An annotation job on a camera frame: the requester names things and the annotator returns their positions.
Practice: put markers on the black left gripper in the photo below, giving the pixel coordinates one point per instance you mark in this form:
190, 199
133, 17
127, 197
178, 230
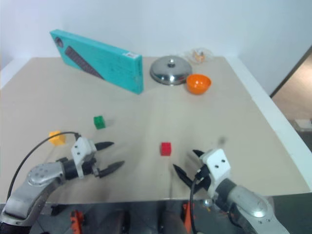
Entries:
92, 167

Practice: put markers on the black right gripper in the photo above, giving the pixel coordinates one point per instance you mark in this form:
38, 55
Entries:
204, 181

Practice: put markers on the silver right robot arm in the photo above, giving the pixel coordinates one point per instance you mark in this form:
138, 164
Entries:
251, 202

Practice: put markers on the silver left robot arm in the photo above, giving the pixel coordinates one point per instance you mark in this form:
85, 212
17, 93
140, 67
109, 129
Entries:
39, 175

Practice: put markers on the red cube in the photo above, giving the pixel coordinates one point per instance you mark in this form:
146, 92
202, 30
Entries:
166, 148

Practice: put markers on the green cube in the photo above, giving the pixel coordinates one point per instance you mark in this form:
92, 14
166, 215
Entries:
99, 122

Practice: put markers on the orange clamp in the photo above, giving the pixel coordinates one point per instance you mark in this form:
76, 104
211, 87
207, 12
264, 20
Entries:
76, 221
187, 217

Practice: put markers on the yellow cube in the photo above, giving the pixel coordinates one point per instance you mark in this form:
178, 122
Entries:
57, 138

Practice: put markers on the beige table cover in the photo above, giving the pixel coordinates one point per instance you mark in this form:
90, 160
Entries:
146, 114

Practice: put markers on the orange plastic bowl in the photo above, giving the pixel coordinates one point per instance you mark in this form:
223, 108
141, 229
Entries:
198, 85

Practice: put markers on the stainless steel pot lid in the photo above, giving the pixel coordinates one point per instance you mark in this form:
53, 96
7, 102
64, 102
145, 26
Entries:
170, 69

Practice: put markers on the teal keyboard box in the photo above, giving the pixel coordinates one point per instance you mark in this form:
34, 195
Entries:
97, 56

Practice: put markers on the clear plastic bag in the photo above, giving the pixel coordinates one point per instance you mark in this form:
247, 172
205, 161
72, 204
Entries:
198, 55

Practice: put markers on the white box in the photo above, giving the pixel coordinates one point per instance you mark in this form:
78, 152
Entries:
303, 123

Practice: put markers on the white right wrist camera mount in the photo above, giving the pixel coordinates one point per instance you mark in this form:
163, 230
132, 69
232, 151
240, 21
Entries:
218, 163

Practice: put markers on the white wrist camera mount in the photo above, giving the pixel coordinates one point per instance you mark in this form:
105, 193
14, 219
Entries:
81, 148
218, 163

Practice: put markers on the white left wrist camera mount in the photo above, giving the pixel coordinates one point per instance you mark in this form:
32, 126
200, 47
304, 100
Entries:
81, 148

